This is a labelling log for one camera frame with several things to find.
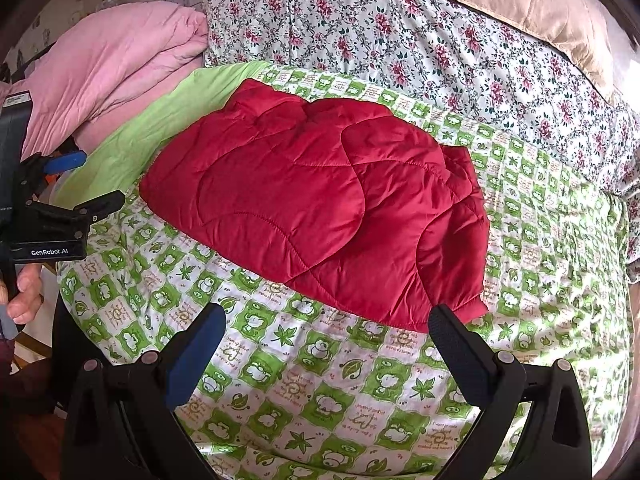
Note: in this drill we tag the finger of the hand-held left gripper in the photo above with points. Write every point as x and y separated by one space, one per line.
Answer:
90 207
65 161

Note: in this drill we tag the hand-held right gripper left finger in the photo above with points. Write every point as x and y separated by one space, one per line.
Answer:
197 345

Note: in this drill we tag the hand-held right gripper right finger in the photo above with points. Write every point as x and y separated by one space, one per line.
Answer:
457 350

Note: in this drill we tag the red quilted jacket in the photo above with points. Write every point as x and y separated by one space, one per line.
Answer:
310 195

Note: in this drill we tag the person's left hand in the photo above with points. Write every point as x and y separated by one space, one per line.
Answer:
25 290

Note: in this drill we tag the pink quilt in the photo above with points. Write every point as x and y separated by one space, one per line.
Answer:
115 60

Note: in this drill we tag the green printed blanket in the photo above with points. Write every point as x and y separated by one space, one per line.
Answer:
325 385

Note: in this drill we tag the floral bed sheet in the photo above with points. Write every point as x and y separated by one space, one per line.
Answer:
400 35

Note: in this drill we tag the beige pillow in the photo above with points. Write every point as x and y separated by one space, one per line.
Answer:
525 5

